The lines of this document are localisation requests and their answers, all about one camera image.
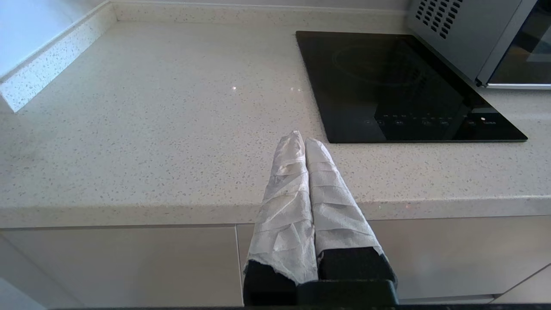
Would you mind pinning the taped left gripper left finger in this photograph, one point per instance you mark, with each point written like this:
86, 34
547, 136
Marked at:
284, 215

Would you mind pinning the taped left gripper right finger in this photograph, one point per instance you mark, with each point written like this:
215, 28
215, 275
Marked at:
340, 224

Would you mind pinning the silver black microwave oven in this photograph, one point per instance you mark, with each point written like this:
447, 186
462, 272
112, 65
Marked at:
460, 38

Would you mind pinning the white cabinet front panel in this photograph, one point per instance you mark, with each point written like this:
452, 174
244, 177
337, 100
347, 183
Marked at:
533, 290
120, 267
452, 254

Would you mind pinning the black glass induction cooktop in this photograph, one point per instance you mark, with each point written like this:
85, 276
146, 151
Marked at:
387, 86

